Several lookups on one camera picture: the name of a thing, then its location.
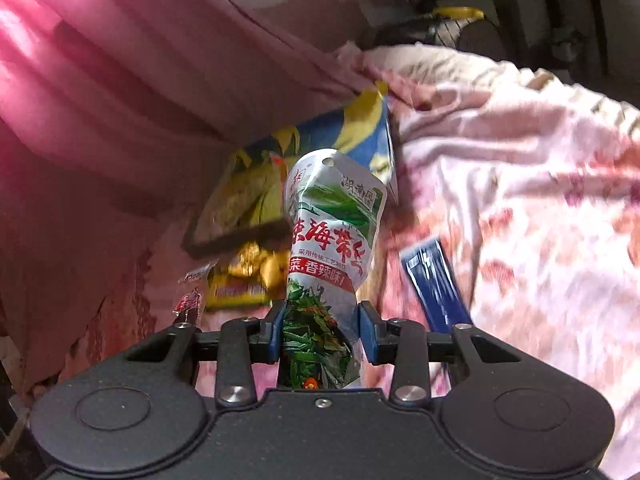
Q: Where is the green seaweed snack packet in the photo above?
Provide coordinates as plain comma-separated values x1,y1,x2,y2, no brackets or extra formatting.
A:
278,148,387,389

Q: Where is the blue sachet packet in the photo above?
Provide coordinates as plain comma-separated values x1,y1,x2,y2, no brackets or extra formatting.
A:
399,237,473,334

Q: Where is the colourful cardboard tray box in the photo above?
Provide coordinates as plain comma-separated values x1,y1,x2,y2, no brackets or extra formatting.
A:
183,81,398,258

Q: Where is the dark wooden side table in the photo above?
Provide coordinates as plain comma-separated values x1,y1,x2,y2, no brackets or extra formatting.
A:
414,0,612,82

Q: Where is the small red clear packet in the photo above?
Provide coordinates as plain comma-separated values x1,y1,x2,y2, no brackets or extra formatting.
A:
172,259,218,325

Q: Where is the gold foil snack packet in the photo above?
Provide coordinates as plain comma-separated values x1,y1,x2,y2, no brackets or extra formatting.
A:
226,242,291,290

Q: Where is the floral pink bedsheet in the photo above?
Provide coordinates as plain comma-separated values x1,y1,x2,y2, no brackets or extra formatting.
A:
336,44,639,479

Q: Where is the black wire fan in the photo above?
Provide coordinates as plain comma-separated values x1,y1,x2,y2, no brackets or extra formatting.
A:
369,6,510,61

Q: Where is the yellow wafer bar packet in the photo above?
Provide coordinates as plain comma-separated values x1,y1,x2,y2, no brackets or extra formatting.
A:
205,268,271,311

